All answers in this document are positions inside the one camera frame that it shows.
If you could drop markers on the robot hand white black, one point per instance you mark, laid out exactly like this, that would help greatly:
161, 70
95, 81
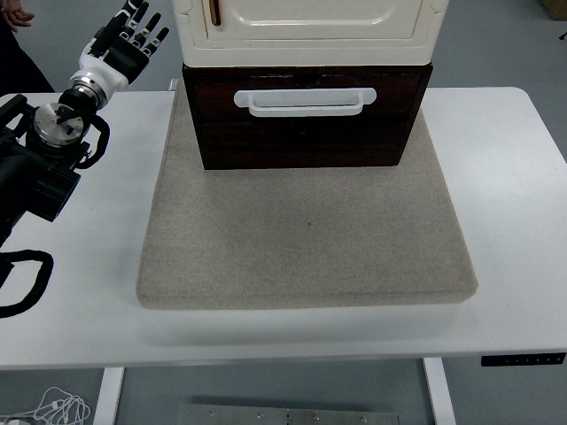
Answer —
126, 59

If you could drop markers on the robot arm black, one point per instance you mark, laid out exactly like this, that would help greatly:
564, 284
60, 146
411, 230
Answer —
40, 172

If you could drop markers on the cream plastic cabinet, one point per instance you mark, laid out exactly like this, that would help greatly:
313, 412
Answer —
310, 48

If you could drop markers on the dark wood drawer housing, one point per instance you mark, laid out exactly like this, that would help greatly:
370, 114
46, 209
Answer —
427, 84

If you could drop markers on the person's hand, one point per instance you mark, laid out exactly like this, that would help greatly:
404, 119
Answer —
17, 17

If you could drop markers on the beige fabric mat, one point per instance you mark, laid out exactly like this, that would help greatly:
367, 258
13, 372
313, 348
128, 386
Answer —
305, 239

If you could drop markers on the white table leg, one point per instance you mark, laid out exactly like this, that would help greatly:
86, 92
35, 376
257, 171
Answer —
440, 391
108, 396

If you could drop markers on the cardboard box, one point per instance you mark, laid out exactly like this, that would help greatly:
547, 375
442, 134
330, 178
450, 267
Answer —
556, 8

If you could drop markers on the black table control panel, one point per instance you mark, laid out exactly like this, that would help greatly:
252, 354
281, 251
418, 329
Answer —
522, 359

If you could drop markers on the small white bracket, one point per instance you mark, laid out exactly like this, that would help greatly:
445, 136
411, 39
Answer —
172, 85

